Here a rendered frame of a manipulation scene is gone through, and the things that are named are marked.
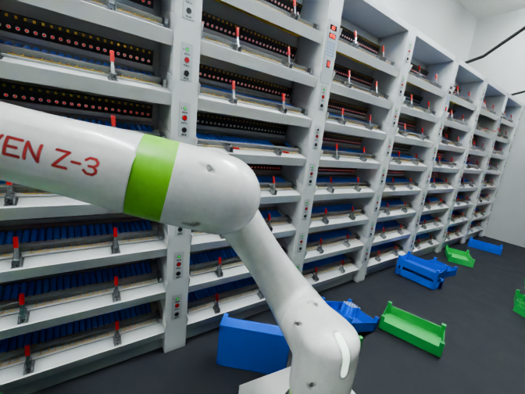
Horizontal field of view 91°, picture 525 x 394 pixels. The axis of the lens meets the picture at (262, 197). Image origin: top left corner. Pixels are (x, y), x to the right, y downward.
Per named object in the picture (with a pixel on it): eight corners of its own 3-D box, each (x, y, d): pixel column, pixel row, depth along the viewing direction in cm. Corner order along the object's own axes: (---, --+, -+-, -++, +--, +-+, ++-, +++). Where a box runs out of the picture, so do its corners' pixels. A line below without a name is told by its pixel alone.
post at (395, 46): (364, 280, 200) (417, 29, 162) (356, 282, 194) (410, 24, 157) (343, 267, 216) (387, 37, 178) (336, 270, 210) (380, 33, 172)
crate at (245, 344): (284, 377, 109) (285, 362, 117) (291, 337, 105) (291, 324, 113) (216, 364, 112) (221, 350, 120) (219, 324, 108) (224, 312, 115)
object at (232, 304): (285, 297, 154) (293, 281, 148) (184, 331, 120) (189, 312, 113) (268, 271, 168) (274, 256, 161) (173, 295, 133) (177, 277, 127)
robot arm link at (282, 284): (311, 289, 79) (216, 134, 59) (342, 327, 64) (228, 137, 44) (276, 314, 77) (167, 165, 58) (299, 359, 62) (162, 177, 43)
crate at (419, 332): (442, 336, 145) (446, 324, 144) (441, 358, 130) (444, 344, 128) (386, 311, 163) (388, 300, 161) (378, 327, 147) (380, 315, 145)
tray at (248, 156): (303, 166, 137) (310, 149, 133) (193, 161, 103) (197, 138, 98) (283, 149, 151) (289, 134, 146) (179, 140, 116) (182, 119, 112)
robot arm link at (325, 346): (321, 358, 68) (333, 294, 63) (359, 420, 53) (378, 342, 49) (275, 367, 64) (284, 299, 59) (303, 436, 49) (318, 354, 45)
